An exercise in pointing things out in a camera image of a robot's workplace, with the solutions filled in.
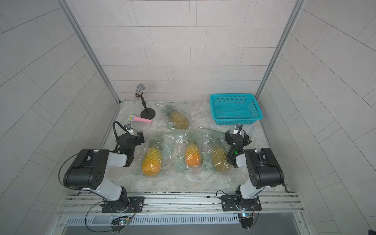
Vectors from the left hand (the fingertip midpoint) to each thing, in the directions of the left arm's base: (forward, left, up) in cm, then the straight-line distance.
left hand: (136, 130), depth 95 cm
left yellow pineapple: (-23, -16, +6) cm, 28 cm away
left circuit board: (-48, -4, -3) cm, 48 cm away
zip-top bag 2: (-6, -20, -4) cm, 21 cm away
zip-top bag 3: (-7, -46, +5) cm, 47 cm away
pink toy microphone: (+11, +6, -1) cm, 12 cm away
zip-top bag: (+21, -29, 0) cm, 36 cm away
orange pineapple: (-17, -37, +6) cm, 41 cm away
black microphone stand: (+17, -3, -3) cm, 17 cm away
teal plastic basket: (+24, -70, -5) cm, 74 cm away
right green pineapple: (-21, -52, +6) cm, 56 cm away
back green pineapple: (+4, -27, +6) cm, 28 cm away
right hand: (0, -65, +2) cm, 65 cm away
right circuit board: (-47, -63, -5) cm, 79 cm away
